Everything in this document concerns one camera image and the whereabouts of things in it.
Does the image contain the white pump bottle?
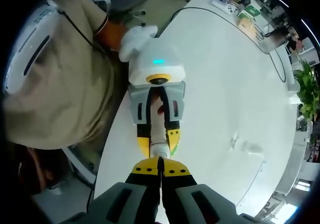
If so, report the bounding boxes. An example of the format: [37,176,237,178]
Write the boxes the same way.
[149,93,172,159]

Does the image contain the clear pump bottle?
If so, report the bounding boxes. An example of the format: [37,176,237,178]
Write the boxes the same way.
[229,135,264,157]

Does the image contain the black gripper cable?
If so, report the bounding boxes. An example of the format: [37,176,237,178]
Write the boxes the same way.
[57,10,112,56]

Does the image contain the person in beige shirt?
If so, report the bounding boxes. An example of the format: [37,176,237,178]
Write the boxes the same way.
[4,0,121,150]

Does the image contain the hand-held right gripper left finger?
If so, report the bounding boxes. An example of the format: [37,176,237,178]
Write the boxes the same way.
[66,156,161,224]

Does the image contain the beige tissue box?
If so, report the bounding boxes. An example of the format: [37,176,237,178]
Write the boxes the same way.
[236,17,260,35]

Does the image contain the black table cable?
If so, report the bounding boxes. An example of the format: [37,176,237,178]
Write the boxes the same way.
[171,7,286,82]

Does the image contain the white game controller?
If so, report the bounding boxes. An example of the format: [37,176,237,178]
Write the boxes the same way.
[223,5,240,16]

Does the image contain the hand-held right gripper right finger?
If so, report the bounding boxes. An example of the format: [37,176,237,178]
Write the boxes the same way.
[161,158,262,224]

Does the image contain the grey office chair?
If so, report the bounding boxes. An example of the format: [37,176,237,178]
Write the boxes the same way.
[93,0,151,22]

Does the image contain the white table cable cover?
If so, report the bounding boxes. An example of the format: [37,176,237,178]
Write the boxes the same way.
[236,160,268,209]

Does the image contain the white worn device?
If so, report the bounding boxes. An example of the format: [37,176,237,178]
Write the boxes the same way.
[3,5,61,95]

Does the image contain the dark trousers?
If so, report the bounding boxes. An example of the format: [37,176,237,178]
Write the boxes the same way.
[7,143,98,202]

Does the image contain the potted green plant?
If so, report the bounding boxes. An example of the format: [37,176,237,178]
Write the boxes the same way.
[293,58,320,122]

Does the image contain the green box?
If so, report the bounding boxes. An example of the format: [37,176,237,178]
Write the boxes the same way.
[237,5,261,19]

